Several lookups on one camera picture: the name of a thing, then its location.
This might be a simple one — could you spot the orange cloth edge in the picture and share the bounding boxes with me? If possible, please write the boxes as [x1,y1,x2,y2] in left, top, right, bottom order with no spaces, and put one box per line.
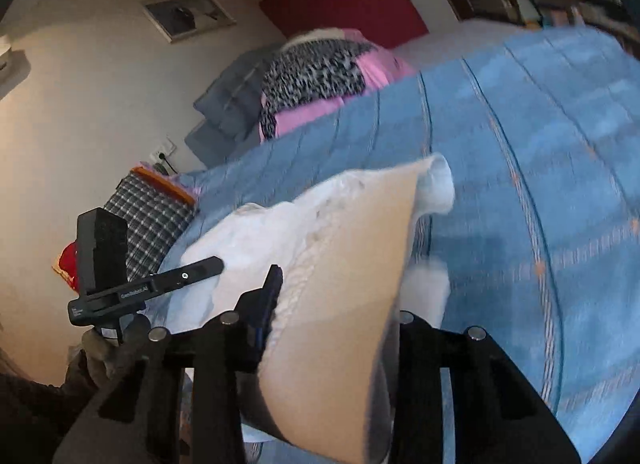
[131,164,197,205]

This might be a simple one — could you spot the leopard print cloth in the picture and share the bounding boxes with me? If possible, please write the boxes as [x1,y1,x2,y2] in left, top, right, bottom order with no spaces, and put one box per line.
[259,38,376,142]

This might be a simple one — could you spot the person's left forearm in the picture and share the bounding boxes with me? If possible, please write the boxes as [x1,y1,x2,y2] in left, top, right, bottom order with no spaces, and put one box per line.
[0,354,108,464]

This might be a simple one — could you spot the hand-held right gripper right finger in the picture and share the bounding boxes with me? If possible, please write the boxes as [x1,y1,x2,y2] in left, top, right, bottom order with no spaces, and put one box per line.
[390,311,583,464]

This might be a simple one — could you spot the person's left hand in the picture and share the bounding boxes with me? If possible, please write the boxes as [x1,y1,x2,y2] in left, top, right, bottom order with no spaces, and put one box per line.
[82,316,151,389]

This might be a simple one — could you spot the grey folded blanket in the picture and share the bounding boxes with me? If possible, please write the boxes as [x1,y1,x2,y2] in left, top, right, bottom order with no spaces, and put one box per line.
[184,46,281,167]

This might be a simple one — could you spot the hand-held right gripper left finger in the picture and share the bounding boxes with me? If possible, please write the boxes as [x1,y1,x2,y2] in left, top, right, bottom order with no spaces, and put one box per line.
[52,264,286,464]

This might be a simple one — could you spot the dark plaid cloth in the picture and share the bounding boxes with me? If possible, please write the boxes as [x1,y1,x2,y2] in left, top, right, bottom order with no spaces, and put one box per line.
[102,171,198,282]

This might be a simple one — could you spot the pink cloth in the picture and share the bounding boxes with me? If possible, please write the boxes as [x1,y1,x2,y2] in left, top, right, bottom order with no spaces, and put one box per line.
[260,28,418,139]

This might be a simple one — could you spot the white pants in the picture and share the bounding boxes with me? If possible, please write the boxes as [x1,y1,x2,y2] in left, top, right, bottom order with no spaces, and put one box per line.
[180,153,456,464]

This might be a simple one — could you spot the blue checked bedspread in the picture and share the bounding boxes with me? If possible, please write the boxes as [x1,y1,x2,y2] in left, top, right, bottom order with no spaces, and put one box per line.
[145,26,640,464]

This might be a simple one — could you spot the white wall socket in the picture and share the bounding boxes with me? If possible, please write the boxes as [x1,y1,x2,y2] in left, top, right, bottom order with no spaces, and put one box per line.
[150,138,178,162]

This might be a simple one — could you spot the framed wall picture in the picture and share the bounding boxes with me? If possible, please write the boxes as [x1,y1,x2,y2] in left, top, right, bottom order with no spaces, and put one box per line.
[142,0,237,44]

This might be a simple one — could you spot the red cloth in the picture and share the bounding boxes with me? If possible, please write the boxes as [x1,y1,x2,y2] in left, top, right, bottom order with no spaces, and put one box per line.
[52,241,81,292]

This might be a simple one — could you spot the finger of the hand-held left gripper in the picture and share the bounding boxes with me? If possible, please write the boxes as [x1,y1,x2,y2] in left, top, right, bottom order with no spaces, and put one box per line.
[150,256,224,297]

